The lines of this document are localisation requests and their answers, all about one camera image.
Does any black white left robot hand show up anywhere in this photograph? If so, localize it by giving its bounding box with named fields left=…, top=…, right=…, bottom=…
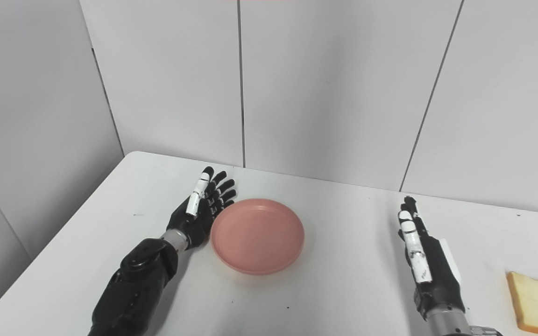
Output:
left=166, top=166, right=237, bottom=250

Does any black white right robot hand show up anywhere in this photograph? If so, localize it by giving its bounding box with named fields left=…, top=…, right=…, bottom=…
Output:
left=398, top=196, right=466, bottom=322

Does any pink round plate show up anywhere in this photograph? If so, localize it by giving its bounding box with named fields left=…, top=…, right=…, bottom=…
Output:
left=210, top=198, right=305, bottom=275

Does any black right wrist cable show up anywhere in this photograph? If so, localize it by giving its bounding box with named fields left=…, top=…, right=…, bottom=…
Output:
left=467, top=324, right=503, bottom=336

